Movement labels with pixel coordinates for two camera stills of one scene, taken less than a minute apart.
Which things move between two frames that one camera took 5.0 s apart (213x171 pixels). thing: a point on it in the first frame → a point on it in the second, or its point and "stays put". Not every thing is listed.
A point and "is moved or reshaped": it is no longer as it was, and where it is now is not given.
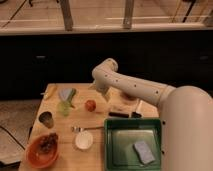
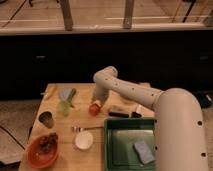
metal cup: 47,119 stays put
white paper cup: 84,139 stays put
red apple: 90,105 is moved or reshaped
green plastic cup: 64,107 stays put
